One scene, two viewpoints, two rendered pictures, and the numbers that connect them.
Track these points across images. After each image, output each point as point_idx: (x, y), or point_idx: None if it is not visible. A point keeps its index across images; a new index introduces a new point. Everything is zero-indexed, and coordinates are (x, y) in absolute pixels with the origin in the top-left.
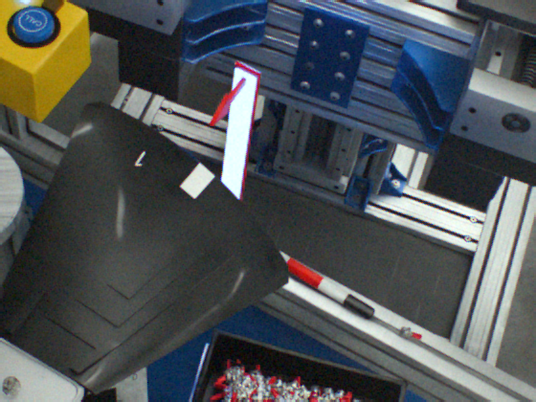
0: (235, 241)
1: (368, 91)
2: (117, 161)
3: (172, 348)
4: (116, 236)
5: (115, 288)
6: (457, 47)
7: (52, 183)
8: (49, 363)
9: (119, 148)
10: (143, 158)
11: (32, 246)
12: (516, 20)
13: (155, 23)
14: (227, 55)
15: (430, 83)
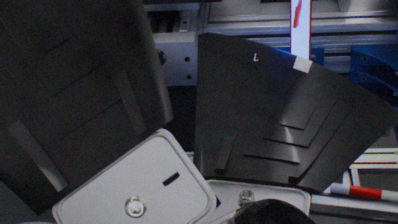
0: (352, 93)
1: None
2: (239, 60)
3: (357, 155)
4: (267, 99)
5: (288, 125)
6: (388, 37)
7: (198, 81)
8: (267, 180)
9: (236, 54)
10: (257, 56)
11: (204, 119)
12: None
13: (186, 79)
14: None
15: (382, 61)
